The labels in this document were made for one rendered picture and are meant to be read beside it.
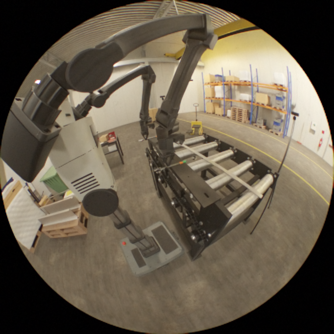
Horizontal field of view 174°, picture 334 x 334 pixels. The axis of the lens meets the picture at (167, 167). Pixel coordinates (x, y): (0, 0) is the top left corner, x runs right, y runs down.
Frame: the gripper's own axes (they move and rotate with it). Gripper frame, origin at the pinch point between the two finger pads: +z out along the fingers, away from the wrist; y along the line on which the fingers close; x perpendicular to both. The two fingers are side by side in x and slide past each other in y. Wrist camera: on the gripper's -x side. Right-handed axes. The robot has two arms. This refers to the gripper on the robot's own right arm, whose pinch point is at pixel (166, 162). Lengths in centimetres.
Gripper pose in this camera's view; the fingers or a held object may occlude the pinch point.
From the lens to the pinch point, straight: 58.5
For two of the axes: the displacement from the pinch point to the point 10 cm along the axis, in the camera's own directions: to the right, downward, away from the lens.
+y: -3.7, -4.9, 7.9
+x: -9.2, 3.0, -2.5
